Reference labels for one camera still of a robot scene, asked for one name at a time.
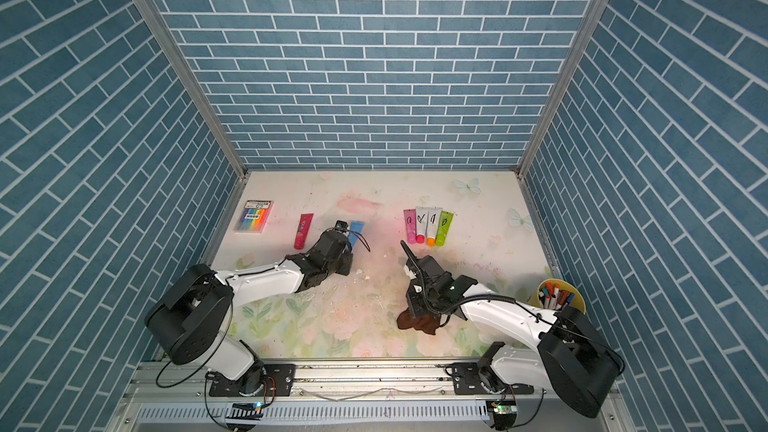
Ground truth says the red toothpaste tube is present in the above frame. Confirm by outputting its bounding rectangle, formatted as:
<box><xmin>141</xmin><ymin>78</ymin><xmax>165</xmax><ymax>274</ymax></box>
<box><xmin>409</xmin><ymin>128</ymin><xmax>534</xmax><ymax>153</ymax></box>
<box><xmin>294</xmin><ymin>213</ymin><xmax>314</xmax><ymax>250</ymax></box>

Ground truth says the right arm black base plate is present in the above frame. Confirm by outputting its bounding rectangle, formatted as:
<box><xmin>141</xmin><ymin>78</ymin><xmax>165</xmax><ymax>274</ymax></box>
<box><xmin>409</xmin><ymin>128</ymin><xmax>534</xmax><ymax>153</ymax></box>
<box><xmin>443</xmin><ymin>362</ymin><xmax>534</xmax><ymax>396</ymax></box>

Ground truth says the rainbow highlighter pen pack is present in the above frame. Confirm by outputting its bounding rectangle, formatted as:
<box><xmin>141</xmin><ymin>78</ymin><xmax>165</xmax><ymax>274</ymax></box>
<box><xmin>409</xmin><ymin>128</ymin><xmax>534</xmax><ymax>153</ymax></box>
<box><xmin>234</xmin><ymin>200</ymin><xmax>273</xmax><ymax>234</ymax></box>

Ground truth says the blue toothpaste tube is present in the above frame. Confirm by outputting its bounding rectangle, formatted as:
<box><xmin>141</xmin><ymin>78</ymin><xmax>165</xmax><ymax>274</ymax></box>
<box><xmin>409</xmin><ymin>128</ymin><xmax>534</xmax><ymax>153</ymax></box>
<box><xmin>348</xmin><ymin>221</ymin><xmax>364</xmax><ymax>248</ymax></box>

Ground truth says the magenta toothpaste tube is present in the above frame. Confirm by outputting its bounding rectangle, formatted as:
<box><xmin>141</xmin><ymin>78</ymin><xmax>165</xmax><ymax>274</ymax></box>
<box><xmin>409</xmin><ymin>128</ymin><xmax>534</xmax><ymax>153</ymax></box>
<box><xmin>403</xmin><ymin>209</ymin><xmax>417</xmax><ymax>244</ymax></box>

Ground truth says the brown wiping cloth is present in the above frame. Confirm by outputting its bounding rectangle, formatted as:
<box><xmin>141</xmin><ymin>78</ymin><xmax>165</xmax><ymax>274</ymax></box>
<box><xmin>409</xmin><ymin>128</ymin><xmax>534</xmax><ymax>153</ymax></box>
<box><xmin>396</xmin><ymin>309</ymin><xmax>441</xmax><ymax>336</ymax></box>

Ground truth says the aluminium right corner post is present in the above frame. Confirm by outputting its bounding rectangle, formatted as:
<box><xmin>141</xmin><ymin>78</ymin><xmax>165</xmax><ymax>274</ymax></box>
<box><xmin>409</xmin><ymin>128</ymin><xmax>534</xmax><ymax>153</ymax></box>
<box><xmin>517</xmin><ymin>0</ymin><xmax>609</xmax><ymax>180</ymax></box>

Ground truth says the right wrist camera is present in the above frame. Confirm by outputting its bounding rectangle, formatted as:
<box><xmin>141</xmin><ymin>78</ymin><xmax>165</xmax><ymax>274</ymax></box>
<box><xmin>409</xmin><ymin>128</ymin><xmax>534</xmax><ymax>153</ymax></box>
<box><xmin>403</xmin><ymin>263</ymin><xmax>417</xmax><ymax>280</ymax></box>

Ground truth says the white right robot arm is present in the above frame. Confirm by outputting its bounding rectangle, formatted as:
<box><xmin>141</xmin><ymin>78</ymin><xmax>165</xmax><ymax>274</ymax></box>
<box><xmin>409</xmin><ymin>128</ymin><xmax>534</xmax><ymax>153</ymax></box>
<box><xmin>398</xmin><ymin>253</ymin><xmax>625</xmax><ymax>418</ymax></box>

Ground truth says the green toothpaste tube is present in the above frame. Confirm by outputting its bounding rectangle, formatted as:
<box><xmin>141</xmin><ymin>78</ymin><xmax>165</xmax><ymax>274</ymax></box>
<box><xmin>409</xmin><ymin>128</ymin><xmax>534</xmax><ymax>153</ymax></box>
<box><xmin>435</xmin><ymin>210</ymin><xmax>454</xmax><ymax>247</ymax></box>

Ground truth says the aluminium corner post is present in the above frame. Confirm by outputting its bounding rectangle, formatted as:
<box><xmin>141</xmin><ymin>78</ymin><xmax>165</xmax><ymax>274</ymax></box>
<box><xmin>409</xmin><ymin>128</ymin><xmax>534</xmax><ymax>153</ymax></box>
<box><xmin>517</xmin><ymin>0</ymin><xmax>609</xmax><ymax>180</ymax></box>
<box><xmin>132</xmin><ymin>0</ymin><xmax>247</xmax><ymax>179</ymax></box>

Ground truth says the yellow cup of markers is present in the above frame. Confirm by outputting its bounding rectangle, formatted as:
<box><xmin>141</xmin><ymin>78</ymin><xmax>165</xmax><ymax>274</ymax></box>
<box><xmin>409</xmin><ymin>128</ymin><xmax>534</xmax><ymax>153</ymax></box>
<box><xmin>527</xmin><ymin>279</ymin><xmax>586</xmax><ymax>314</ymax></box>

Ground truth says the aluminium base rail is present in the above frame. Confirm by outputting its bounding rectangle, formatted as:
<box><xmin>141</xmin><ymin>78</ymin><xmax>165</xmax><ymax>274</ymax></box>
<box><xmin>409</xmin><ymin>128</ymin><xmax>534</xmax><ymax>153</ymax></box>
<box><xmin>107</xmin><ymin>359</ymin><xmax>634</xmax><ymax>431</ymax></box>

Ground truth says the aluminium left corner post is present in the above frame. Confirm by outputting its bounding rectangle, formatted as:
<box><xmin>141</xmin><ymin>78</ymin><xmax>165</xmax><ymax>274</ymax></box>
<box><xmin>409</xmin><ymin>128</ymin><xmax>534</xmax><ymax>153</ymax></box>
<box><xmin>132</xmin><ymin>0</ymin><xmax>247</xmax><ymax>179</ymax></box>

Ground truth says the white pink-capped toothpaste tube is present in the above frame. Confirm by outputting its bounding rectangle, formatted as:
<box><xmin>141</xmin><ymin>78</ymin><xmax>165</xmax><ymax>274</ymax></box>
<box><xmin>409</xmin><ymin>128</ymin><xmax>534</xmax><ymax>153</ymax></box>
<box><xmin>415</xmin><ymin>207</ymin><xmax>429</xmax><ymax>244</ymax></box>

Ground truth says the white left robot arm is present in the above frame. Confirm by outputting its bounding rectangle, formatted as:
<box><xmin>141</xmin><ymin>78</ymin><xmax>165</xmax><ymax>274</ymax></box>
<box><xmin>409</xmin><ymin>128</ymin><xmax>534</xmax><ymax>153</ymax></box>
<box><xmin>144</xmin><ymin>221</ymin><xmax>354</xmax><ymax>395</ymax></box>

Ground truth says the white orange-capped toothpaste tube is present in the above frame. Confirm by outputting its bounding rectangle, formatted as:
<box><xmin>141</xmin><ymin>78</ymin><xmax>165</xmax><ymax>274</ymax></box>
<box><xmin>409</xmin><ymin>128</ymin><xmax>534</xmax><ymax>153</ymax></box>
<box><xmin>426</xmin><ymin>207</ymin><xmax>442</xmax><ymax>247</ymax></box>

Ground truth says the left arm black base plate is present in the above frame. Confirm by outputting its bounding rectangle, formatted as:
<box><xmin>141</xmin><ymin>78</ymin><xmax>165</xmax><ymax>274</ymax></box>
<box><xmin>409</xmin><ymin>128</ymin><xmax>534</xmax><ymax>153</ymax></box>
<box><xmin>206</xmin><ymin>363</ymin><xmax>296</xmax><ymax>398</ymax></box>

